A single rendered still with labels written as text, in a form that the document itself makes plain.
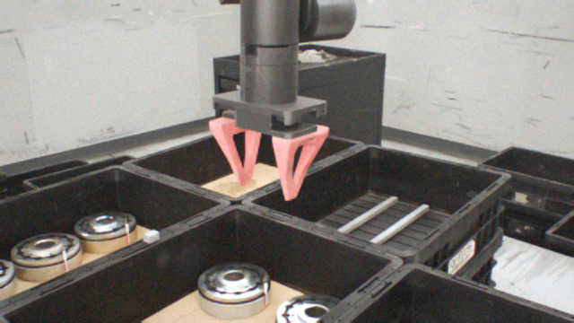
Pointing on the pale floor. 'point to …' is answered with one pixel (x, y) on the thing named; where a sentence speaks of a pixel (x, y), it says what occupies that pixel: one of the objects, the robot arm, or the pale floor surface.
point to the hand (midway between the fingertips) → (267, 184)
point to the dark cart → (329, 90)
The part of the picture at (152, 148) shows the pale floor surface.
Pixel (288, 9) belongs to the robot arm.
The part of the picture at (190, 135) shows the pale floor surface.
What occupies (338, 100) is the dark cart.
